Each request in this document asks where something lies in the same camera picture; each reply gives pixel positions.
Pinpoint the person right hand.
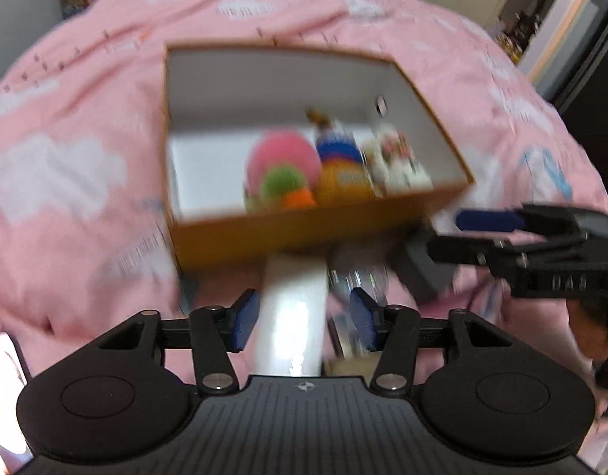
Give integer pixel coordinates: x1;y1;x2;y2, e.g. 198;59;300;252
566;300;608;363

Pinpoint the glitter round compact mirror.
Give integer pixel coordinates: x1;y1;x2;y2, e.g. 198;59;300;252
329;245;389;307

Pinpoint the picture card box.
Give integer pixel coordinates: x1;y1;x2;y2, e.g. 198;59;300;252
327;311;374;359

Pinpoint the blue orange plush doll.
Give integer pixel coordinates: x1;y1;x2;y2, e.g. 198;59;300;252
305;108;376;205

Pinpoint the pink green pompom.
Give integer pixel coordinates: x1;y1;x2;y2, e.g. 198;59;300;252
244;129;321;212

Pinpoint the gold glitter box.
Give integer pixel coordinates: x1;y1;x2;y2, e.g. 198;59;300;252
323;354;380;382

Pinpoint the white rectangular box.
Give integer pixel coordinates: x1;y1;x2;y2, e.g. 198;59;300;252
254;255;329;378

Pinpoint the smartphone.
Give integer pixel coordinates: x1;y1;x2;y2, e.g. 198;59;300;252
0;332;32;475

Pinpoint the orange crochet carrot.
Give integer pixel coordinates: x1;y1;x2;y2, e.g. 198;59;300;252
280;186;317;209

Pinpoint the dark grey box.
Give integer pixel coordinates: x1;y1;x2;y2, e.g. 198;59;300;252
388;236;455;304

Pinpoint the pink cloud duvet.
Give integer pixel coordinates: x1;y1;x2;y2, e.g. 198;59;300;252
0;0;608;372

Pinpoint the orange cardboard box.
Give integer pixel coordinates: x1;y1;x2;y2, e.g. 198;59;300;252
163;42;473;272

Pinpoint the white crochet flower sheep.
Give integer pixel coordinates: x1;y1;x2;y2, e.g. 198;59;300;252
362;123;433;195

